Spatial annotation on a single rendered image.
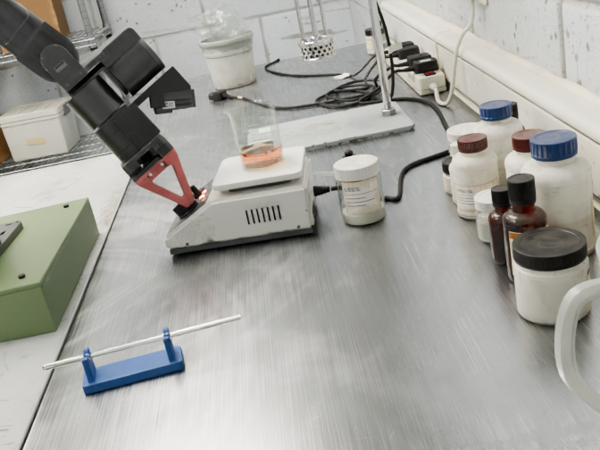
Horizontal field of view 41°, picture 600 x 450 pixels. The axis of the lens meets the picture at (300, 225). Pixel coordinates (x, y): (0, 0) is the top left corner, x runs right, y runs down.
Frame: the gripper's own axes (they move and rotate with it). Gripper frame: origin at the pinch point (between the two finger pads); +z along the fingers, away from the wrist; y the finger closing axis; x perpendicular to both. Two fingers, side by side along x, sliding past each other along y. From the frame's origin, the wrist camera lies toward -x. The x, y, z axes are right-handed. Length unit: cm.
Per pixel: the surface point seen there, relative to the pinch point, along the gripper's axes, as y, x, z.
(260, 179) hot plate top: -7.1, -8.6, 3.5
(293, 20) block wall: 231, -86, 8
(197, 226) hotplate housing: -3.7, 1.4, 3.0
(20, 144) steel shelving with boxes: 230, 32, -28
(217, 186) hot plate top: -5.3, -4.0, 0.7
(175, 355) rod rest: -29.6, 11.6, 6.5
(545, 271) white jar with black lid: -44, -19, 20
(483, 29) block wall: 28, -60, 18
